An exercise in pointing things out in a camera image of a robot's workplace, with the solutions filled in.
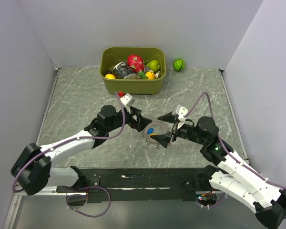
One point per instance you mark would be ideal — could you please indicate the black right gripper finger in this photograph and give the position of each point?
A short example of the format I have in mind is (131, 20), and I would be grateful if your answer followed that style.
(164, 139)
(169, 118)

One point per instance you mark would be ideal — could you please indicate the red dragon fruit toy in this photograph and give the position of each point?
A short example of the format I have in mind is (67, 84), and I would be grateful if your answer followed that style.
(136, 63)

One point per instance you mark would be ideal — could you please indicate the yellow lemon toy left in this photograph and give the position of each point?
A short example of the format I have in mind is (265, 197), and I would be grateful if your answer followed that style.
(110, 76)

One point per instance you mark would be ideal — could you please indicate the blue key tag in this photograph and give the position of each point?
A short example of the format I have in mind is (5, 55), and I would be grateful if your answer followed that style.
(149, 131)

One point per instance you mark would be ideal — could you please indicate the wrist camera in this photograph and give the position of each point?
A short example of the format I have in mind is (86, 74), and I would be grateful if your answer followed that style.
(127, 101)
(179, 112)

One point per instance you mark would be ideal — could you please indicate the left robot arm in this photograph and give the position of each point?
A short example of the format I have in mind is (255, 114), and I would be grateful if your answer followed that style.
(36, 168)

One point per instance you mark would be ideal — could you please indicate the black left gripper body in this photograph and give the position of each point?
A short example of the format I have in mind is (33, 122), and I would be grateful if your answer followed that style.
(129, 119)

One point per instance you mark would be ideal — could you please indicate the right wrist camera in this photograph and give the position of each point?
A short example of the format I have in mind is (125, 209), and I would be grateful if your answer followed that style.
(179, 112)

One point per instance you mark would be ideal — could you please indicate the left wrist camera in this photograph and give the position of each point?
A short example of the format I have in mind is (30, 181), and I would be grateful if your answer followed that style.
(127, 101)

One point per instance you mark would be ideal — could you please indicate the green pear toy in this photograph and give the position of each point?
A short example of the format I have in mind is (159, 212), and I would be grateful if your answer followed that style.
(154, 65)

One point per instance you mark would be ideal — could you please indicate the yellow lemon toy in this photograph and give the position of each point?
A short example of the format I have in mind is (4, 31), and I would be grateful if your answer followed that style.
(150, 75)
(110, 76)

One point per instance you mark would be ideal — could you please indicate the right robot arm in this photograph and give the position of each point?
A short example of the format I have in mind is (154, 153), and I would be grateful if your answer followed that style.
(229, 172)

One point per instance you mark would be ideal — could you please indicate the yellow lemon toy right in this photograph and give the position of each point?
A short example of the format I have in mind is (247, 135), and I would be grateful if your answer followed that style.
(150, 75)

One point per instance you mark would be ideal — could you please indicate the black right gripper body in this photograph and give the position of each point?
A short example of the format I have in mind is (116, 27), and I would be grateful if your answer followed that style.
(187, 131)

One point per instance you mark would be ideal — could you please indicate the olive green plastic bin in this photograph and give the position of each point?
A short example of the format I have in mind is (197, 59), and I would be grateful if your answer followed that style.
(114, 55)

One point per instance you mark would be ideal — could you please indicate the green watermelon toy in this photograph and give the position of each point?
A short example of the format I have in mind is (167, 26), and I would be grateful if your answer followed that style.
(179, 65)

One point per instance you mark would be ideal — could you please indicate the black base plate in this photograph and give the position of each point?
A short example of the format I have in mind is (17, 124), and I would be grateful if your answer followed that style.
(136, 184)

